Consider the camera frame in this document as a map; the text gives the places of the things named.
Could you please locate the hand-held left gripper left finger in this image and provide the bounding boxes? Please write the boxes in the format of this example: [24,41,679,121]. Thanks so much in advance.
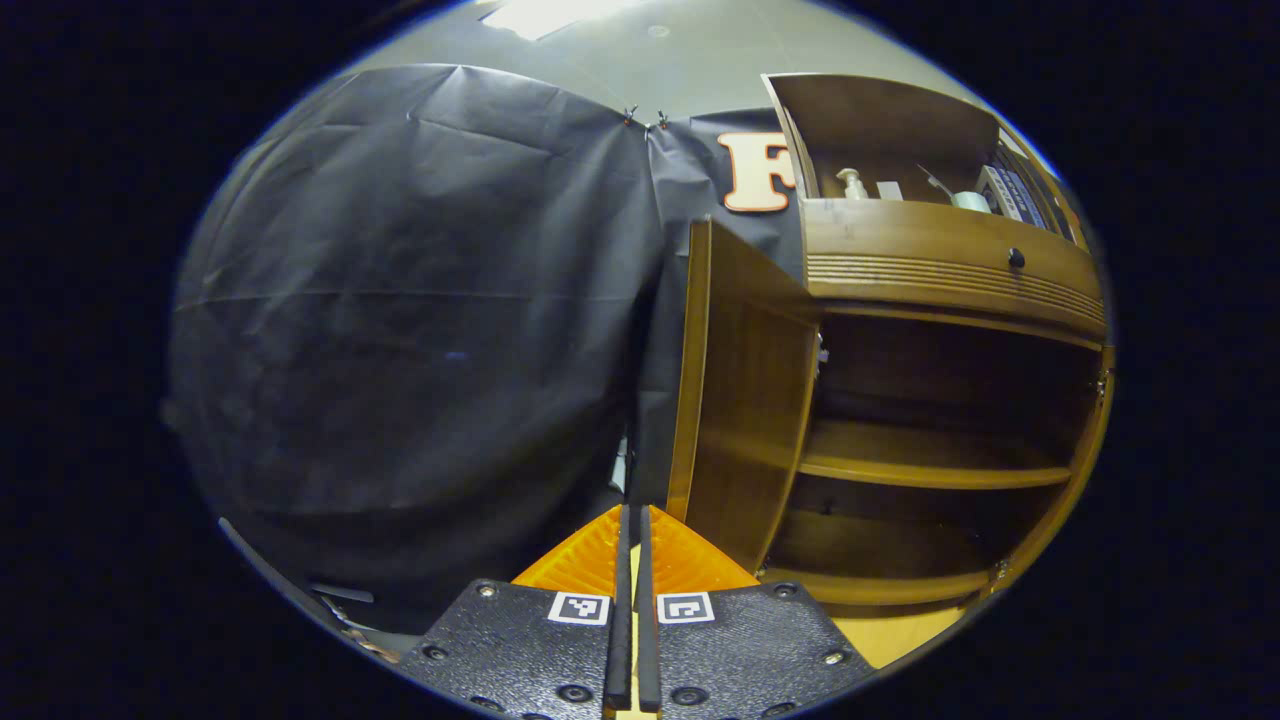
[398,505,637,720]

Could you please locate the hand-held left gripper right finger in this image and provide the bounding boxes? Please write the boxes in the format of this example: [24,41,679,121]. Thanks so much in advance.
[638,505,877,720]

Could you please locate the wooden double-door shoe cabinet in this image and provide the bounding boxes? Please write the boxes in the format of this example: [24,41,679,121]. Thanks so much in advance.
[665,72,1117,613]

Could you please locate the wooden cabinet drawer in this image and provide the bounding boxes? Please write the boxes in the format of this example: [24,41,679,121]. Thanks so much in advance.
[800,198,1109,339]

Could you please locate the wooden inner shelf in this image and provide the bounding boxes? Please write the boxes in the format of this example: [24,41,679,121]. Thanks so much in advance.
[798,420,1074,491]

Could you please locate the white book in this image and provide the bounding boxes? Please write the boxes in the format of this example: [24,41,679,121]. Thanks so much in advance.
[975,165,1016,216]

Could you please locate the dark blue book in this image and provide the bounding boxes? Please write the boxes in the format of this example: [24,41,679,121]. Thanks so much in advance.
[990,165,1041,226]

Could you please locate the purple blue book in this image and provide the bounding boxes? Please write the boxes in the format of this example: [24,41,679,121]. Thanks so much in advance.
[1010,170,1056,233]

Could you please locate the ceiling light panel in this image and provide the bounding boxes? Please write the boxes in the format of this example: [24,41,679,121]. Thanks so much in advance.
[478,0,646,41]

